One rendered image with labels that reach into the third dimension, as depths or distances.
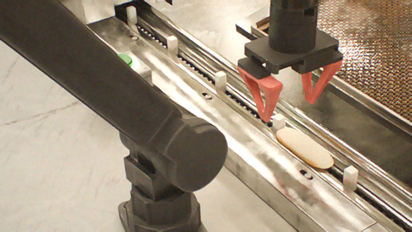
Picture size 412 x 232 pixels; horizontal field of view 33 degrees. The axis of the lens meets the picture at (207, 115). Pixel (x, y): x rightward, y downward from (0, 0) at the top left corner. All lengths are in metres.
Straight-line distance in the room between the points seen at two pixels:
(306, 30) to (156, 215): 0.27
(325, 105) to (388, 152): 0.14
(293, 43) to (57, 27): 0.32
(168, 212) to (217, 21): 0.59
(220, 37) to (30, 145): 0.41
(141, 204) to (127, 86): 0.17
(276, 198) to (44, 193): 0.30
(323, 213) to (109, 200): 0.28
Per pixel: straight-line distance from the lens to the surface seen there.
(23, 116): 1.09
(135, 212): 0.81
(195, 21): 1.30
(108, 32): 1.20
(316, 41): 0.86
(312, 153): 0.91
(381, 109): 0.93
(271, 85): 0.82
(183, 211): 0.80
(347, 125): 1.03
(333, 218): 0.81
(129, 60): 1.02
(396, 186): 0.87
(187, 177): 0.74
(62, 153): 1.00
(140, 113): 0.69
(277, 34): 0.82
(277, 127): 0.95
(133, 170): 0.78
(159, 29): 1.22
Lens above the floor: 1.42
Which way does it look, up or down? 35 degrees down
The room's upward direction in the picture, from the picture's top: 2 degrees counter-clockwise
